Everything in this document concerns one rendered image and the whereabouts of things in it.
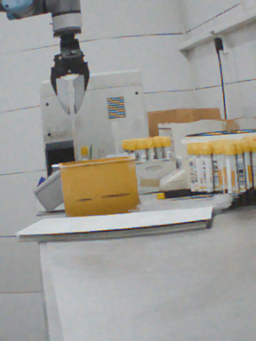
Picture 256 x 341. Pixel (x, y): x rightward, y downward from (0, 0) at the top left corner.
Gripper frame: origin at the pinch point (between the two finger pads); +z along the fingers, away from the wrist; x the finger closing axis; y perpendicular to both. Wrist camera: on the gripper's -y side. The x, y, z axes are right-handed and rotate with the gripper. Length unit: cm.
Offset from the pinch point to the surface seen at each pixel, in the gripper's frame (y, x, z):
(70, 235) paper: -73, 2, 20
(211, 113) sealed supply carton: 75, -42, 4
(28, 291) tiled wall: 168, 29, 72
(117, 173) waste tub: -44.8, -6.8, 12.8
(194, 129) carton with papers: 9.5, -27.7, 7.6
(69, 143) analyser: 37.2, 1.3, 8.5
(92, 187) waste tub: -44.9, -2.1, 14.8
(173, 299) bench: -131, -7, 21
